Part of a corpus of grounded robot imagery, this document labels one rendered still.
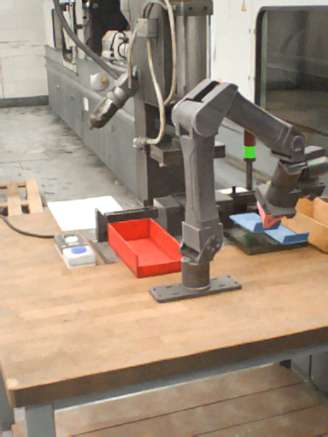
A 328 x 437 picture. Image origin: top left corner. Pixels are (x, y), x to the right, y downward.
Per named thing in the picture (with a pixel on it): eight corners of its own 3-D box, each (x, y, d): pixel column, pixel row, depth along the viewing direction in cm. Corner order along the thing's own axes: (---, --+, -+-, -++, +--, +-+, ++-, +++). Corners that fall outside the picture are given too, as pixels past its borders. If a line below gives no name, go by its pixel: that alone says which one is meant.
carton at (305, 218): (325, 257, 166) (327, 227, 163) (277, 228, 188) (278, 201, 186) (369, 250, 170) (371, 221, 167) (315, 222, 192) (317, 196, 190)
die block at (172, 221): (166, 237, 180) (166, 211, 177) (154, 227, 189) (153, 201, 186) (232, 228, 186) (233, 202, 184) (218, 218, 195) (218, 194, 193)
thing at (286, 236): (284, 247, 165) (285, 235, 165) (257, 228, 179) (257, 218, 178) (309, 242, 168) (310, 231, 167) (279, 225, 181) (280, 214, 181)
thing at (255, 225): (255, 234, 162) (255, 222, 161) (229, 217, 176) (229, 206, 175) (281, 230, 164) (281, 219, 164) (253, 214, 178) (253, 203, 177)
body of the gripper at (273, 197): (278, 188, 163) (286, 166, 157) (295, 218, 156) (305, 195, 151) (254, 190, 160) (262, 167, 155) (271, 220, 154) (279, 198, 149)
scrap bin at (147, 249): (137, 279, 153) (136, 254, 151) (108, 244, 176) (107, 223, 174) (185, 271, 157) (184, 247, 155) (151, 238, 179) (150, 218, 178)
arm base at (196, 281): (146, 258, 144) (157, 269, 138) (230, 245, 150) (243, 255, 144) (147, 291, 146) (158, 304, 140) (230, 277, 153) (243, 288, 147)
